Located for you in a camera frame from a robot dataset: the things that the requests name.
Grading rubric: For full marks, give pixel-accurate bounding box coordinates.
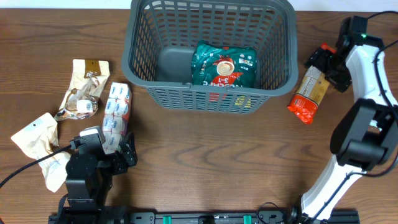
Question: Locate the Kleenex tissue multipack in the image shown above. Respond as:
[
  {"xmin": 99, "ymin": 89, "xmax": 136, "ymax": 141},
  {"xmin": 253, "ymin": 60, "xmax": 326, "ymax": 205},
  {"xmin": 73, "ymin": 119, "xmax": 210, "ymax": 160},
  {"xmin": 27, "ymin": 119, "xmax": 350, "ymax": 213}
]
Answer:
[{"xmin": 102, "ymin": 82, "xmax": 131, "ymax": 154}]

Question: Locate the orange cracker packet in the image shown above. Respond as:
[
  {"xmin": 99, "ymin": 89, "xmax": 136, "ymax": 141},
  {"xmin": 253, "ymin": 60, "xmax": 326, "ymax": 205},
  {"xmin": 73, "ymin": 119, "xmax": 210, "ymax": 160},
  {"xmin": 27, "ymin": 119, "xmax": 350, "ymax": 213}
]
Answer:
[{"xmin": 287, "ymin": 42, "xmax": 337, "ymax": 125}]

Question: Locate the cream paper snack pouch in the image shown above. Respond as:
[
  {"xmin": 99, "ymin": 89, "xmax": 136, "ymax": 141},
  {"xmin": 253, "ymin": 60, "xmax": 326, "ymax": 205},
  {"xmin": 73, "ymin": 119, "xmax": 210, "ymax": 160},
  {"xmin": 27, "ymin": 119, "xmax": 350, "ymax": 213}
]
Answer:
[{"xmin": 11, "ymin": 113, "xmax": 70, "ymax": 192}]

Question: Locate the brown cookie snack pouch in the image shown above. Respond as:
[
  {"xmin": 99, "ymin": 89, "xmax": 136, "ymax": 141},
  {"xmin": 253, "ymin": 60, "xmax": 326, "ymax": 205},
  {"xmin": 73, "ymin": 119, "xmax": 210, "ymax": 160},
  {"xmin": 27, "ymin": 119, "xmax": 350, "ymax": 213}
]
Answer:
[{"xmin": 54, "ymin": 59, "xmax": 110, "ymax": 121}]

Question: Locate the green Nescafe coffee bag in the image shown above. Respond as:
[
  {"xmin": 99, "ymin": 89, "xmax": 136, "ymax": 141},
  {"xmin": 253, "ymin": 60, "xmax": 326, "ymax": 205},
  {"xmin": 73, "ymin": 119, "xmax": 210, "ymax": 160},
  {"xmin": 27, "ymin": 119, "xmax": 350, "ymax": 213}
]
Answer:
[{"xmin": 191, "ymin": 40, "xmax": 257, "ymax": 88}]

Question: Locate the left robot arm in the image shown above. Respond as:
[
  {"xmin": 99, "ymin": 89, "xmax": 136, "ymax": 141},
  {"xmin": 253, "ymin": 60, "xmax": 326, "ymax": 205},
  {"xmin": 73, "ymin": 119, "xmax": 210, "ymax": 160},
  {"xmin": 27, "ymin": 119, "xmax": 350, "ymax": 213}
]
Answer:
[{"xmin": 48, "ymin": 132, "xmax": 137, "ymax": 223}]

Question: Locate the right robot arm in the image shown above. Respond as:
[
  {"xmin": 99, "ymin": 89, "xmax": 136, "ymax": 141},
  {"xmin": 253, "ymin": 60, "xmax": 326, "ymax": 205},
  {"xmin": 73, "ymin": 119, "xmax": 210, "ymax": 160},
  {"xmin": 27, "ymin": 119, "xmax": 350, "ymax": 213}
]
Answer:
[{"xmin": 288, "ymin": 16, "xmax": 397, "ymax": 223}]

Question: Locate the grey plastic slotted basket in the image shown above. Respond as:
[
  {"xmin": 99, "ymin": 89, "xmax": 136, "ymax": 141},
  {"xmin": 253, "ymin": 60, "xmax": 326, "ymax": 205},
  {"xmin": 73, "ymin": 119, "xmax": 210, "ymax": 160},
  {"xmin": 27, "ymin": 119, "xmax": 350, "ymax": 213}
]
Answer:
[{"xmin": 121, "ymin": 0, "xmax": 299, "ymax": 114}]

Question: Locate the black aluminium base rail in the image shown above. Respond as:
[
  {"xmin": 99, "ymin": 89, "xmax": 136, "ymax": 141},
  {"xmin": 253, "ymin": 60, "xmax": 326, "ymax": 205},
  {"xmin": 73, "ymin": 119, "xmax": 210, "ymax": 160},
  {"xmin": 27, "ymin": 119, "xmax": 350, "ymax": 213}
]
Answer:
[{"xmin": 48, "ymin": 210, "xmax": 361, "ymax": 224}]

